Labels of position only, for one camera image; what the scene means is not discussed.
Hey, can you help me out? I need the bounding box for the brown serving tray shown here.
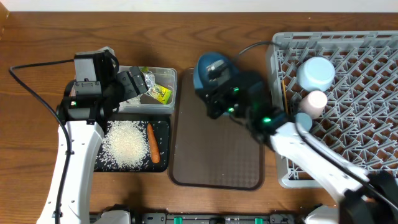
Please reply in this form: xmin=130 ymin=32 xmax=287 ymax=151
xmin=169 ymin=68 xmax=265 ymax=190

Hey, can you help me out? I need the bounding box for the dark blue plate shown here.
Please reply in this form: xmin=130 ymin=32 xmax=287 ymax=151
xmin=193 ymin=52 xmax=239 ymax=97

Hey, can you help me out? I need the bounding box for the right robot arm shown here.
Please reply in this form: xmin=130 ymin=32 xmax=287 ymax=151
xmin=193 ymin=72 xmax=397 ymax=223

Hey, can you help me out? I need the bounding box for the light blue cup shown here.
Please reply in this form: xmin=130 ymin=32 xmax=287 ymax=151
xmin=295 ymin=112 xmax=313 ymax=131

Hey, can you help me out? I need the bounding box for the white cooked rice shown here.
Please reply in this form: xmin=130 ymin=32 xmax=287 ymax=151
xmin=96 ymin=121 xmax=149 ymax=172

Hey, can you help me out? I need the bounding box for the wooden chopstick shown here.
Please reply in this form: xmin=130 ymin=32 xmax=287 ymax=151
xmin=282 ymin=80 xmax=289 ymax=114

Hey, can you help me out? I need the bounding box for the black plastic tray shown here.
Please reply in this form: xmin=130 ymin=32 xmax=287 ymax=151
xmin=94 ymin=113 xmax=170 ymax=172

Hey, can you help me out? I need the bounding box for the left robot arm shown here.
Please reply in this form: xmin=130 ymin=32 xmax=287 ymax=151
xmin=37 ymin=47 xmax=149 ymax=223

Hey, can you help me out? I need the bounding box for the pink cup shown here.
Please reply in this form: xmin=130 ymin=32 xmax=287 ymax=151
xmin=299 ymin=90 xmax=328 ymax=119

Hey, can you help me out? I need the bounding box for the orange carrot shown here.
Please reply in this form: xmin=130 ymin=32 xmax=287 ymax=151
xmin=147 ymin=123 xmax=160 ymax=164

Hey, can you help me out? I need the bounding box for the grey dishwasher rack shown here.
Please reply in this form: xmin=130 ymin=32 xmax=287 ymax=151
xmin=266 ymin=30 xmax=397 ymax=175

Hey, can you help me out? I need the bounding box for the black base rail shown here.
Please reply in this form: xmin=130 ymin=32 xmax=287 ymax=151
xmin=89 ymin=204 xmax=321 ymax=224

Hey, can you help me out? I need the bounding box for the foil snack wrapper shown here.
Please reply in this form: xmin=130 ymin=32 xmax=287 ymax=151
xmin=141 ymin=67 xmax=172 ymax=105

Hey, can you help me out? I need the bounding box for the clear plastic bin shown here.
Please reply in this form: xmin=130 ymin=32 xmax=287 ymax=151
xmin=119 ymin=67 xmax=178 ymax=114

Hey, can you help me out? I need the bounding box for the light blue bowl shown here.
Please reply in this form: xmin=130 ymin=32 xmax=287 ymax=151
xmin=297 ymin=57 xmax=336 ymax=91

